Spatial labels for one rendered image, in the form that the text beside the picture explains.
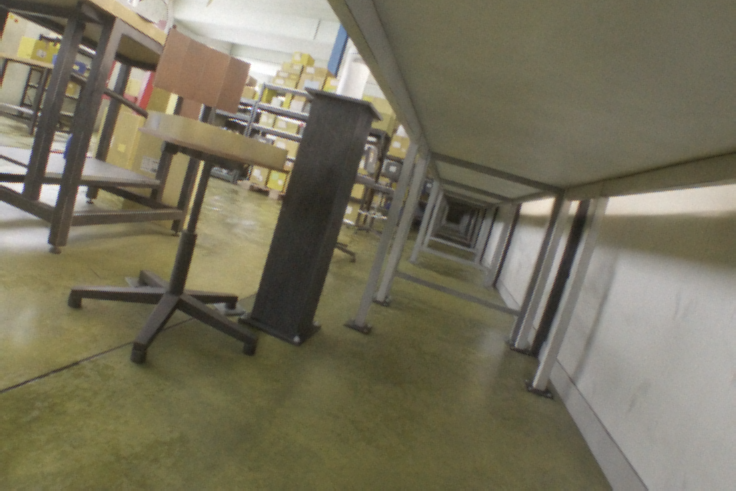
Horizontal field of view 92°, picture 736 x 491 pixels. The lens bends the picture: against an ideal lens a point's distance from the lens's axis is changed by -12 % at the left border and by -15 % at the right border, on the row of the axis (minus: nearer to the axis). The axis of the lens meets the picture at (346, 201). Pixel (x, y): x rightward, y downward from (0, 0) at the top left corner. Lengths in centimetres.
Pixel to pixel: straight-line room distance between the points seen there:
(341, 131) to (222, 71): 49
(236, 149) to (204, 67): 49
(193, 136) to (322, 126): 50
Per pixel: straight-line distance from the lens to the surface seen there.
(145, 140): 279
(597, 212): 178
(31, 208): 190
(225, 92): 157
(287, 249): 142
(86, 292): 138
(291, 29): 1097
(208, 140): 109
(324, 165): 138
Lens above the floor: 58
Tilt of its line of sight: 3 degrees down
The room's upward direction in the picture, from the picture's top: 17 degrees clockwise
